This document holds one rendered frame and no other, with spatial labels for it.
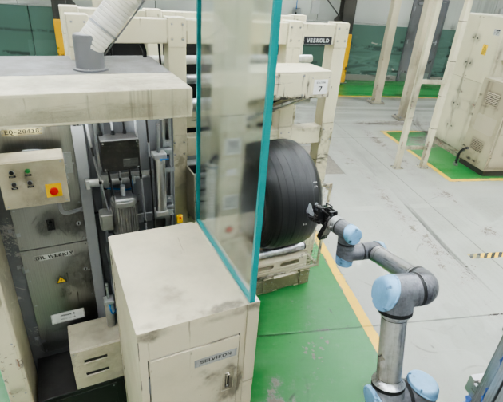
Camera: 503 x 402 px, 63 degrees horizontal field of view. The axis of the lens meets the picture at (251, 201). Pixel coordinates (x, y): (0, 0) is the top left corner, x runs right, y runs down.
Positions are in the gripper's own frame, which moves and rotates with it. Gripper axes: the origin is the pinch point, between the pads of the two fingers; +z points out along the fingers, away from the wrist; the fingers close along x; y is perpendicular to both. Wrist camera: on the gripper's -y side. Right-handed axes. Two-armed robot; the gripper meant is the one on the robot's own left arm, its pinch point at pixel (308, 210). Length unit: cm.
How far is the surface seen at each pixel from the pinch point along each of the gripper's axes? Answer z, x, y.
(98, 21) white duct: 40, 82, 83
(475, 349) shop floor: -12, -140, -125
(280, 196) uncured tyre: 3.6, 13.8, 8.3
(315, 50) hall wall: 809, -537, 49
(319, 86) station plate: 41, -29, 53
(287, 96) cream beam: 42, -9, 49
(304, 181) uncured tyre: 5.1, 0.1, 13.5
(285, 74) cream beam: 40, -7, 60
